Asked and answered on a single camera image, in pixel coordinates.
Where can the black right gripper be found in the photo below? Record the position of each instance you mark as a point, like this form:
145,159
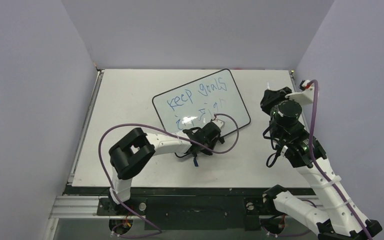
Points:
269,99

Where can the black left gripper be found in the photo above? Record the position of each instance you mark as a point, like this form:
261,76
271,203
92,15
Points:
206,152

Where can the white whiteboard black frame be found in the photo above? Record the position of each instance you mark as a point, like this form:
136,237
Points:
195,103

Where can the blue marker cap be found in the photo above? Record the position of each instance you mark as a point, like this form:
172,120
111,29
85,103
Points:
195,162

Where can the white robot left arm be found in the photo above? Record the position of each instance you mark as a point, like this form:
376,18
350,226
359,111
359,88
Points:
130,154

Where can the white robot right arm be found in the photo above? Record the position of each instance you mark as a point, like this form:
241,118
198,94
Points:
338,218

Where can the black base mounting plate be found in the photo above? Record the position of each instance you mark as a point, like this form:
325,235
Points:
188,208

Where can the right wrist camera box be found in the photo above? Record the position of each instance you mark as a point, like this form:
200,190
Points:
306,96

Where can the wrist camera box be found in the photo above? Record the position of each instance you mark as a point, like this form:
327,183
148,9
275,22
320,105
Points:
306,96
219,123

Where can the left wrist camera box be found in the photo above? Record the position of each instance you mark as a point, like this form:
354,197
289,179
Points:
219,123

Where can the aluminium table frame rail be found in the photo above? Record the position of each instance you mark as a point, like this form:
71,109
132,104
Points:
77,203

